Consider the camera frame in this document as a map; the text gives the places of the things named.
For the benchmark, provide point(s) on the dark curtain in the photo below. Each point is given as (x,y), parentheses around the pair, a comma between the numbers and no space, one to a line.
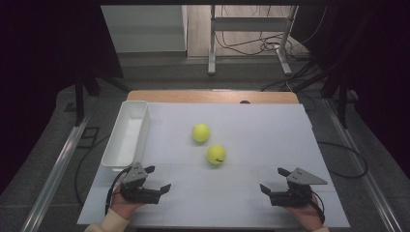
(38,64)
(380,64)

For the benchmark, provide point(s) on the person's right hand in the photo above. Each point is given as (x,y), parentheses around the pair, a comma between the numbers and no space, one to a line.
(306,216)

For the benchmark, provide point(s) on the wooden table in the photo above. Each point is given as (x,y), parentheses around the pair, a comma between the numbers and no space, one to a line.
(209,96)

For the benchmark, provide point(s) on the white cabinet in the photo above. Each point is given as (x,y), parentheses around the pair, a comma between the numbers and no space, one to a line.
(145,29)

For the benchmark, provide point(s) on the yellow tennis ball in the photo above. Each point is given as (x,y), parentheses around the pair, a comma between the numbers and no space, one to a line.
(200,133)
(216,154)

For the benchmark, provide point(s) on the person's left hand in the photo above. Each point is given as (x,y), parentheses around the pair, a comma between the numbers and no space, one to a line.
(124,206)

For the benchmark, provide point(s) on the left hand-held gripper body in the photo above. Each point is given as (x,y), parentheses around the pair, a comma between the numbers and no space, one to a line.
(138,193)

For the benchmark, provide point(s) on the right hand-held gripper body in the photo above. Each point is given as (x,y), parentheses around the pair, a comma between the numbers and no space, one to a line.
(295,193)

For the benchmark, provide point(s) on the black stand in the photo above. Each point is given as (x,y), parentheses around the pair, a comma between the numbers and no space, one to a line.
(79,96)
(341,96)

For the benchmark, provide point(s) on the aluminium floor rail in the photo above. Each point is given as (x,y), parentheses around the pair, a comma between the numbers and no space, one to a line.
(54,174)
(361,167)

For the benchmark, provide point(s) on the white metal stand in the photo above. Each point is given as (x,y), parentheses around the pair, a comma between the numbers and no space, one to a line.
(248,24)

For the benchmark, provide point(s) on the white plastic bin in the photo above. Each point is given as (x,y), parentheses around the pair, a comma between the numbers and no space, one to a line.
(127,138)

